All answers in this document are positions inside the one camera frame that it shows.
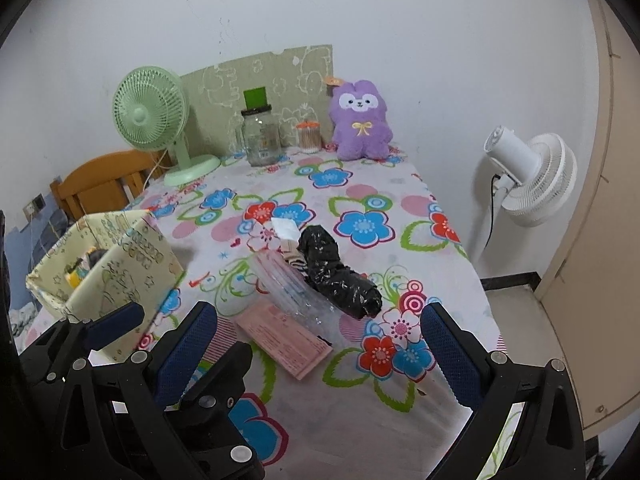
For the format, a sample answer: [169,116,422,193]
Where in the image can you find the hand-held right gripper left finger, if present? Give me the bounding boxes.
[59,301,218,480]

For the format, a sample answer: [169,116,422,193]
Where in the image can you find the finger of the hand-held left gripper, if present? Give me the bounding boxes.
[167,342,266,480]
[20,302,146,386]

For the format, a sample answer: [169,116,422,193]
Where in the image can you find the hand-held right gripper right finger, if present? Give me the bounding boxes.
[420,302,586,480]

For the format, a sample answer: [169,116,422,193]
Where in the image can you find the yellow printed storage box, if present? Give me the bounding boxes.
[26,210,186,365]

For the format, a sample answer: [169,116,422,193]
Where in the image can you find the yellow cartoon tissue pack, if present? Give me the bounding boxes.
[65,260,93,288]

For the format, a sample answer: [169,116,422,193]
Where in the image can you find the pink packet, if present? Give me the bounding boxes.
[235,302,333,380]

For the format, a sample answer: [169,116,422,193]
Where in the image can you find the clear plastic bag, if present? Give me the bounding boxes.
[250,250,351,346]

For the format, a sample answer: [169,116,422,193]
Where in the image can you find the black plastic bag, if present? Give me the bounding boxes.
[297,225,383,318]

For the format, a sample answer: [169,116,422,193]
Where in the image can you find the striped sock with white label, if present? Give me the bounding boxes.
[271,217,308,278]

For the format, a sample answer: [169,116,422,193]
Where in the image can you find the floral tablecloth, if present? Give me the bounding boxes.
[15,142,526,480]

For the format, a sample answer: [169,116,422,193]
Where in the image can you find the beige door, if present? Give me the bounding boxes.
[535,0,640,441]

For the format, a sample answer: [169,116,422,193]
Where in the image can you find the white standing fan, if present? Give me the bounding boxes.
[470,126,578,261]

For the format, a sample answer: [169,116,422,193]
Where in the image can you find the green desk fan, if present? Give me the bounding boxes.
[112,64,222,188]

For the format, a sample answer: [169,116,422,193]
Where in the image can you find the glass jar with green lid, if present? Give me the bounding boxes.
[235,87,282,167]

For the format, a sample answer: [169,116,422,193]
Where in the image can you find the purple plush bunny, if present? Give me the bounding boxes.
[328,78,394,161]

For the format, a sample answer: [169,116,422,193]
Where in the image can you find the small cotton swab jar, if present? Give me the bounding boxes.
[296,121,322,154]

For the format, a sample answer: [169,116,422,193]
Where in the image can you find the green printed board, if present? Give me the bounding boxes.
[179,44,335,158]

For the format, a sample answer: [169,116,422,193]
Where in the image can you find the wall socket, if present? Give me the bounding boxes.
[22,192,46,218]

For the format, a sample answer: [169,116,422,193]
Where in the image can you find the black fan cable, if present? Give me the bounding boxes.
[487,172,501,241]

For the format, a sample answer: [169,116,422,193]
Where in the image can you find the beige fan cord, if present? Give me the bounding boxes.
[145,150,168,186]

